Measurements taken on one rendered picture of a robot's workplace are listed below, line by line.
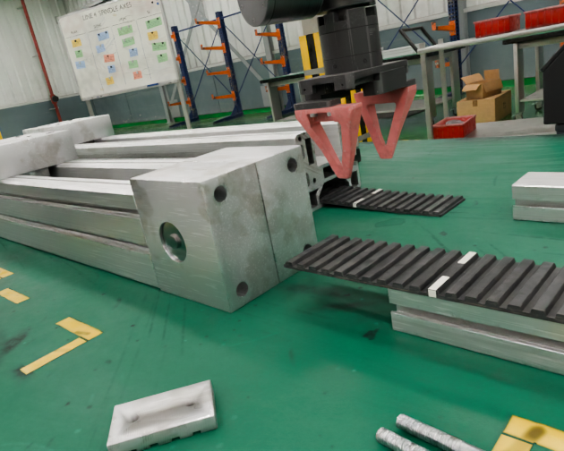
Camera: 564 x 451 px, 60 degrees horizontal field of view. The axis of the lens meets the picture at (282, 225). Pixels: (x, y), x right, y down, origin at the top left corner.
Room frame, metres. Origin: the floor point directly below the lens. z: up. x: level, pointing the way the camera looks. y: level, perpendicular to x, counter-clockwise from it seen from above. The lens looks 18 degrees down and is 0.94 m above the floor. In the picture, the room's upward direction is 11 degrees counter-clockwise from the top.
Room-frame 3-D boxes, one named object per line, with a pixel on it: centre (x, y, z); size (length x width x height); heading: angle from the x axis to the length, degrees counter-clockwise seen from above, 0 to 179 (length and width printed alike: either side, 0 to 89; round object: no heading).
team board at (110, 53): (6.29, 1.49, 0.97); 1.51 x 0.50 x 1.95; 65
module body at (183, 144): (0.83, 0.21, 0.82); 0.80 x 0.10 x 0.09; 44
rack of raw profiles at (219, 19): (11.00, 0.71, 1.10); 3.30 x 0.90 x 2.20; 45
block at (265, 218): (0.38, 0.03, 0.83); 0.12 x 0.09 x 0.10; 134
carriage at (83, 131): (1.01, 0.38, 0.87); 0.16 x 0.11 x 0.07; 44
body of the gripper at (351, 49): (0.50, -0.10, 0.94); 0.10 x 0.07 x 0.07; 133
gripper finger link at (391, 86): (0.52, -0.12, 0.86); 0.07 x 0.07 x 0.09; 43
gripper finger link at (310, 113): (0.49, -0.08, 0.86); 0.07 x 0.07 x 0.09; 43
